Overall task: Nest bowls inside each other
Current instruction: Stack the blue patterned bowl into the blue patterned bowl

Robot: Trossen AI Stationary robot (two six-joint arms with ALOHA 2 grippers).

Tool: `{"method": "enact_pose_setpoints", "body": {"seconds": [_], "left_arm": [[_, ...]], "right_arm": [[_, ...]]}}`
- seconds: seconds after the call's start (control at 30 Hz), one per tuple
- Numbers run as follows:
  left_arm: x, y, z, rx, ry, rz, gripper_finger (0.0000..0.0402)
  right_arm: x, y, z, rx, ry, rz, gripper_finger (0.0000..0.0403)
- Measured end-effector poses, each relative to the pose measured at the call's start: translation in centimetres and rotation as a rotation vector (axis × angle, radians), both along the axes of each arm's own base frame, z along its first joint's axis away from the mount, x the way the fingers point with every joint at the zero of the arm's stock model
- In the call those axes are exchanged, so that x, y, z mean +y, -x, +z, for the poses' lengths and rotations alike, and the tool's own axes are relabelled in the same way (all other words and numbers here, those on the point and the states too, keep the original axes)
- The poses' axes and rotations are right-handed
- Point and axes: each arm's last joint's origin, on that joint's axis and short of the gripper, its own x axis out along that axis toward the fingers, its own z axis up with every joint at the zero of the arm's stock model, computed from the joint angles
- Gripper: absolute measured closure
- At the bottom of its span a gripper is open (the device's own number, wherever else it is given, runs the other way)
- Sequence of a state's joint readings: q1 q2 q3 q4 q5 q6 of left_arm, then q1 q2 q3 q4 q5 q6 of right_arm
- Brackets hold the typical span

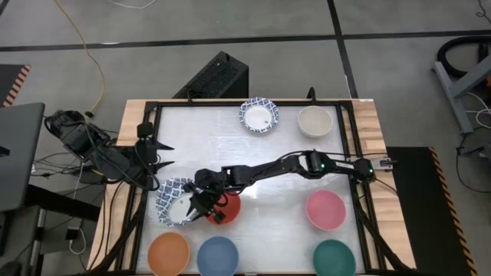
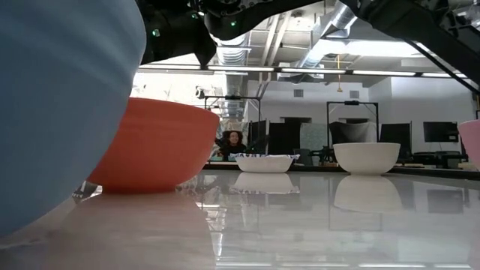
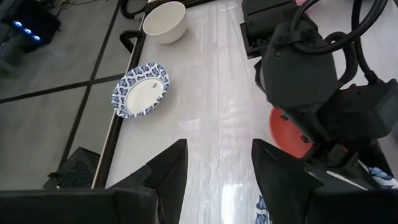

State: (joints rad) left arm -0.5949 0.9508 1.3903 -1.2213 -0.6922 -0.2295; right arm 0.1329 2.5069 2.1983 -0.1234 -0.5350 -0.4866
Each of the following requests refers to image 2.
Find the black monitor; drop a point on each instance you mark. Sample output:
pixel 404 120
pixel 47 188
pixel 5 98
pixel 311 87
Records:
pixel 440 131

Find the black metal station frame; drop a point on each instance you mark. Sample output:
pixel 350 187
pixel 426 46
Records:
pixel 352 103
pixel 232 98

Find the silver smooth ventilation duct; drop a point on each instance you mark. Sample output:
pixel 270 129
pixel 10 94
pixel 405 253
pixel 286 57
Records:
pixel 337 22

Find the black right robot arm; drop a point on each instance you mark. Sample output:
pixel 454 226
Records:
pixel 393 15

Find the silver ribbed ventilation duct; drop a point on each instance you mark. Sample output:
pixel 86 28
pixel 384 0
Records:
pixel 232 56

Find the pink bowl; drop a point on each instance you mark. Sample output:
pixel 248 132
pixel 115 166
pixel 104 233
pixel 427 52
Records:
pixel 470 142

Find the long ceiling light strip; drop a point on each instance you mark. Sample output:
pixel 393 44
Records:
pixel 311 70

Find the grey draped cloth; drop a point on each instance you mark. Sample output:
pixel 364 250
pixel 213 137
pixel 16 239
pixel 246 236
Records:
pixel 352 131

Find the red bowl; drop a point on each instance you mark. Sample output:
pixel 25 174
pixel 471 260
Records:
pixel 157 150

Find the cream white bowl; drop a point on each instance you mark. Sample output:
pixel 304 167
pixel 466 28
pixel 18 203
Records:
pixel 366 157

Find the black screen panel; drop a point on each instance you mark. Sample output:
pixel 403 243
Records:
pixel 395 137

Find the low black desk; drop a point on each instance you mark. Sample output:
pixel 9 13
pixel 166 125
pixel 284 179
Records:
pixel 438 157

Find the person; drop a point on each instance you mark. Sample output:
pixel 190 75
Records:
pixel 232 144

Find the black divider panel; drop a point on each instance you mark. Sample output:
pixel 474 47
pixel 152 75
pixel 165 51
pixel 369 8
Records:
pixel 258 137
pixel 284 138

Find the black aluminium table frame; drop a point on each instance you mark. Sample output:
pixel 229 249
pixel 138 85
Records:
pixel 431 171

